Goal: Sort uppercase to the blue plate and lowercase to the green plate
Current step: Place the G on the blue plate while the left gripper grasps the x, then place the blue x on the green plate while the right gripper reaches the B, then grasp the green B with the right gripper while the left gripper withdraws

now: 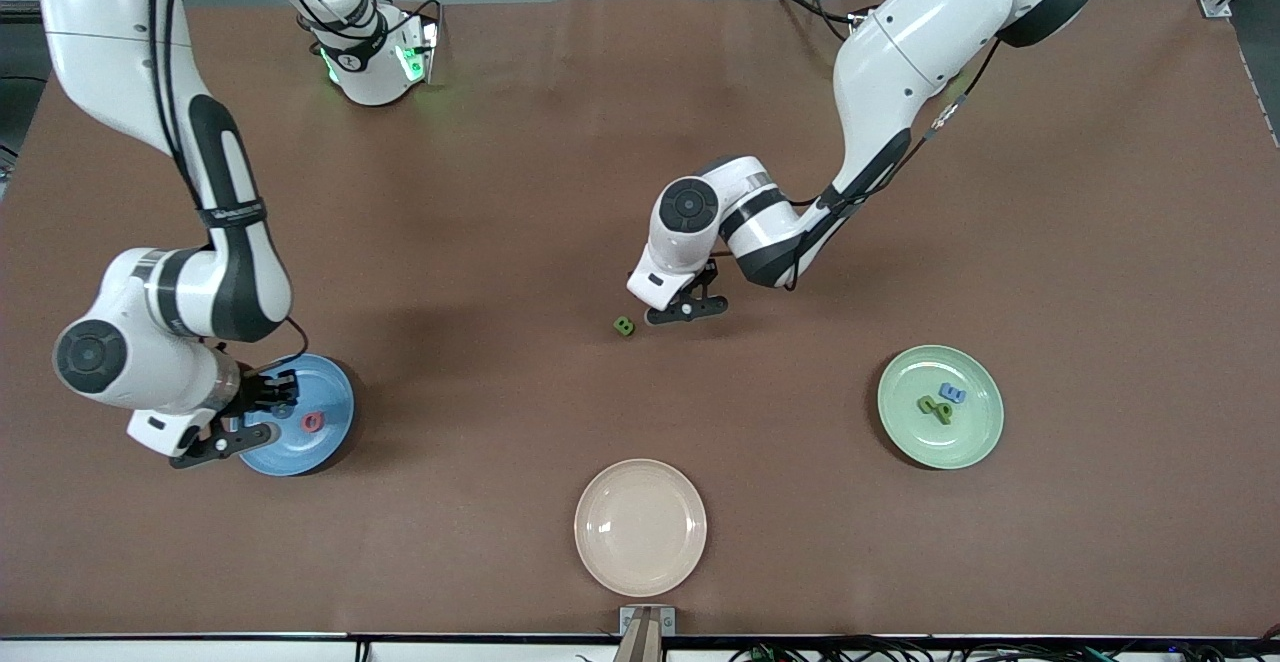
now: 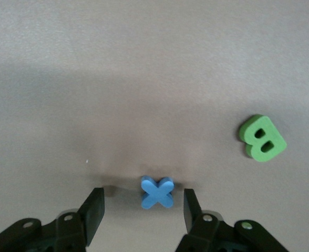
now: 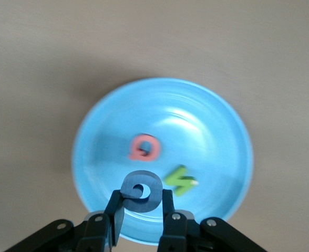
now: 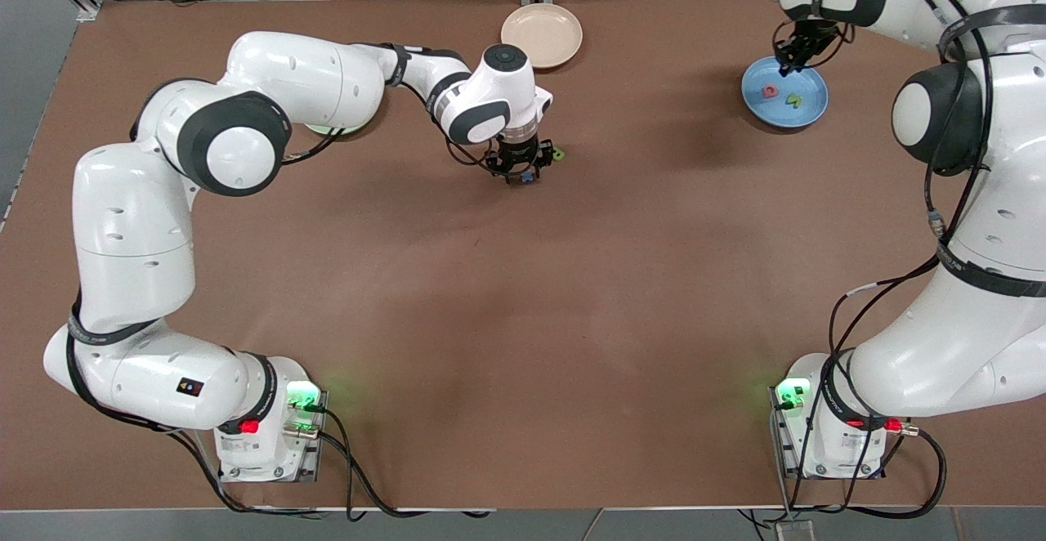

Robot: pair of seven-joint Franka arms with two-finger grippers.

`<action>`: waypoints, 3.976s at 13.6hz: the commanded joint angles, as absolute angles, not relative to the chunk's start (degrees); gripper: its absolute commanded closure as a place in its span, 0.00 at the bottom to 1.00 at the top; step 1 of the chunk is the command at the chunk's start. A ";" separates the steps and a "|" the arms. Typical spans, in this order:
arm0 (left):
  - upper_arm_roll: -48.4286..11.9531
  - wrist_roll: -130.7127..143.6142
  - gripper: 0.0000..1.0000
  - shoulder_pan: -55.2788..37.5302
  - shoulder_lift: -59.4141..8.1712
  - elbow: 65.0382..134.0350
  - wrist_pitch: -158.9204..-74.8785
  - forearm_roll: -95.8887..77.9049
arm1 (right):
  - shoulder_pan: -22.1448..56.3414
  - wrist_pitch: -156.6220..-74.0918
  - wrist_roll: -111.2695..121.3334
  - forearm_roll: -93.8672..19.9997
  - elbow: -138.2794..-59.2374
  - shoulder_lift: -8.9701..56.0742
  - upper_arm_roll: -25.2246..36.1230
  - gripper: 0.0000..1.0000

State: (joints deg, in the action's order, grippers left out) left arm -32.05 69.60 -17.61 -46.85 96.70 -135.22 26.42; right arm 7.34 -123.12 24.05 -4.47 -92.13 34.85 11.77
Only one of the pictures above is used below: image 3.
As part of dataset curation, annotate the pink letter Q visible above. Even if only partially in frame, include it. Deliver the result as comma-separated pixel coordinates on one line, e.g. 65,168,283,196
128,134,162,162

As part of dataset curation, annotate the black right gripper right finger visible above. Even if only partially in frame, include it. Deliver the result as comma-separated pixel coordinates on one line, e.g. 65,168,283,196
156,188,270,252

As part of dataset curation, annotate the blue letter G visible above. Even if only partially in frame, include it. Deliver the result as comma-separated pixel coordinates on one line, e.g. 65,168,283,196
120,170,163,213

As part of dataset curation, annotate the blue plate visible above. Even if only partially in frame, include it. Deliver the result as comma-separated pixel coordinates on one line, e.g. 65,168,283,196
71,76,254,246

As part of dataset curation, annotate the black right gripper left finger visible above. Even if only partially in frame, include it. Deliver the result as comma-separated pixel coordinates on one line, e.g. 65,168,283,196
4,189,126,252

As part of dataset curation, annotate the green letter N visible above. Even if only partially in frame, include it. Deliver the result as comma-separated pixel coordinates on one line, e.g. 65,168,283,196
163,165,199,197

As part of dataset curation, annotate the brown table mat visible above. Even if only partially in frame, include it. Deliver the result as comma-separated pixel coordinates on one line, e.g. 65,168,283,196
0,0,309,252

